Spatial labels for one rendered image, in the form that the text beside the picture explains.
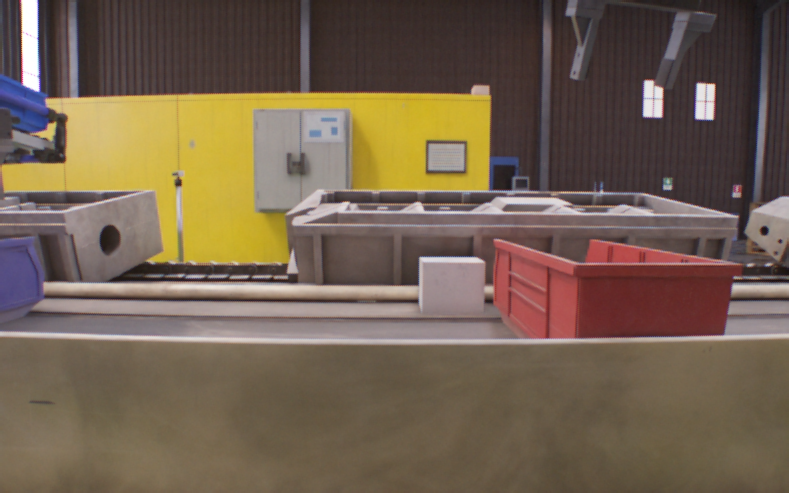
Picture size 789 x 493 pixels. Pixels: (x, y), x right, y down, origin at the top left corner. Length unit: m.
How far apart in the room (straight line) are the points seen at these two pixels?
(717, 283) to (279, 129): 2.90
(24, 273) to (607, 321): 0.96
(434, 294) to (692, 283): 0.43
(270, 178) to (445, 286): 2.46
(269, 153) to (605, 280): 2.84
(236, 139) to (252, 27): 10.86
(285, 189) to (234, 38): 11.37
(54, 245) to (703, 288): 1.20
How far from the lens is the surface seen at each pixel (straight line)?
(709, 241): 1.14
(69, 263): 1.13
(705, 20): 0.73
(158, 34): 15.30
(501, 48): 13.69
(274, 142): 3.13
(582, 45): 0.65
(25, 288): 0.98
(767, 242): 1.67
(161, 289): 0.98
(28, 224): 1.17
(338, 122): 3.05
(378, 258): 0.88
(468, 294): 0.78
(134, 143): 3.84
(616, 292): 0.47
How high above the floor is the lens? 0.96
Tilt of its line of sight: 6 degrees down
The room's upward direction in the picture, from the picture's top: straight up
